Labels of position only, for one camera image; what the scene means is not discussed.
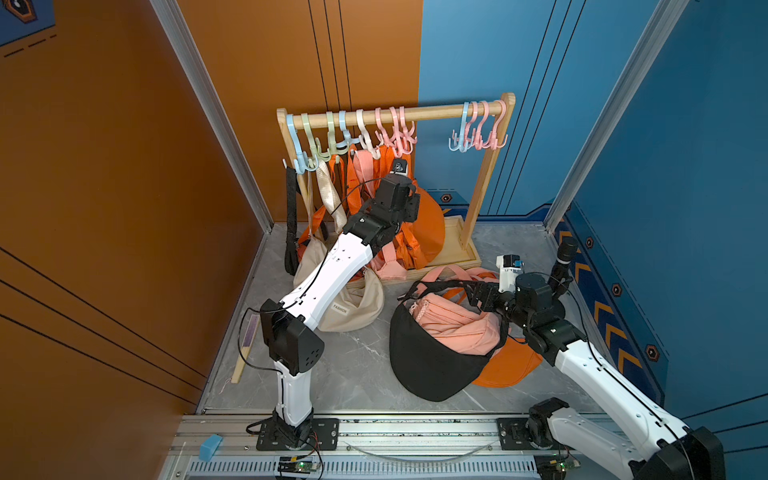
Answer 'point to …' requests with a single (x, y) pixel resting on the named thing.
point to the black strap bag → (292, 251)
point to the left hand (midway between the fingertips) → (404, 190)
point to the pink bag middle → (387, 264)
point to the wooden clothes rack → (467, 247)
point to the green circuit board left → (297, 465)
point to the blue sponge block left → (208, 447)
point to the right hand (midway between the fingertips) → (476, 284)
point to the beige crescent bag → (362, 303)
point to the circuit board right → (554, 466)
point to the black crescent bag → (431, 366)
